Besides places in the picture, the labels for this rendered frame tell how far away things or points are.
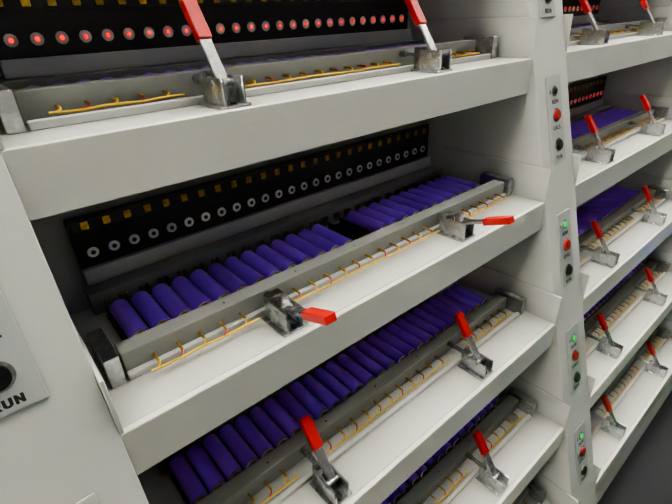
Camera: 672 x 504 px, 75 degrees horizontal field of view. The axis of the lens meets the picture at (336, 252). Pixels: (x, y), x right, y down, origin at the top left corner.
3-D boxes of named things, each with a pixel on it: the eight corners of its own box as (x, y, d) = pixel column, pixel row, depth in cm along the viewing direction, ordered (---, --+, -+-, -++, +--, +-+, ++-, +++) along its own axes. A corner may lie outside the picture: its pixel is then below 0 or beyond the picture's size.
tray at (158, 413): (540, 229, 67) (552, 169, 62) (136, 476, 33) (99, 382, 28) (434, 197, 80) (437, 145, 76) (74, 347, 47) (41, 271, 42)
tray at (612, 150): (685, 140, 106) (706, 79, 99) (569, 212, 72) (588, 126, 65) (597, 129, 119) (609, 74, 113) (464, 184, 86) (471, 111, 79)
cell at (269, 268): (254, 261, 52) (285, 282, 48) (241, 267, 51) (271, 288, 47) (252, 248, 51) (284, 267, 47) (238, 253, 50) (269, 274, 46)
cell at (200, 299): (189, 287, 47) (216, 313, 43) (173, 294, 46) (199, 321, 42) (185, 273, 47) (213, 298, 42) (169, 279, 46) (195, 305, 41)
